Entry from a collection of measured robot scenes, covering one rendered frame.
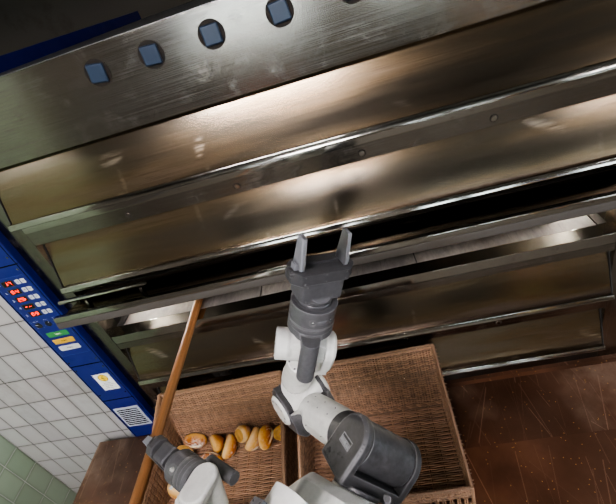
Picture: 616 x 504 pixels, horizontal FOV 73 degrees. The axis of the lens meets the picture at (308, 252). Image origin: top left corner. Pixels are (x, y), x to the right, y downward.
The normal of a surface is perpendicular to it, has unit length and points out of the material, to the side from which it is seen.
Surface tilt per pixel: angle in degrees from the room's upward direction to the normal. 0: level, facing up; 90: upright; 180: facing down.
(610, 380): 0
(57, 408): 90
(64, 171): 70
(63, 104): 90
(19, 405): 90
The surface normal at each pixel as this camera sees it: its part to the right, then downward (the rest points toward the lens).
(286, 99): -0.11, 0.29
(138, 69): -0.02, 0.58
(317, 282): 0.41, 0.54
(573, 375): -0.28, -0.78
